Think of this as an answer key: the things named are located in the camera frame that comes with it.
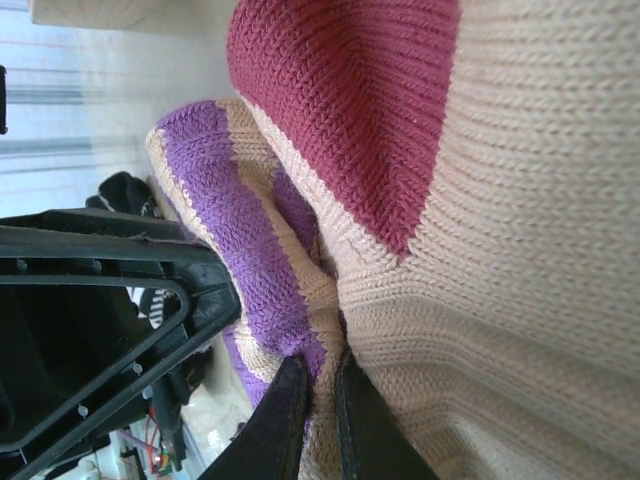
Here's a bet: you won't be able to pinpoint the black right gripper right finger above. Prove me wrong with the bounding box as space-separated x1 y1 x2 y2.
334 351 442 480

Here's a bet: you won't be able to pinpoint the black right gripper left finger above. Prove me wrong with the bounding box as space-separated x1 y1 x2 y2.
199 353 311 480

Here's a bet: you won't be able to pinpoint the cream sock pink purple accents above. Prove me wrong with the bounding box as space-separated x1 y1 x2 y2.
144 98 361 480
226 0 640 480

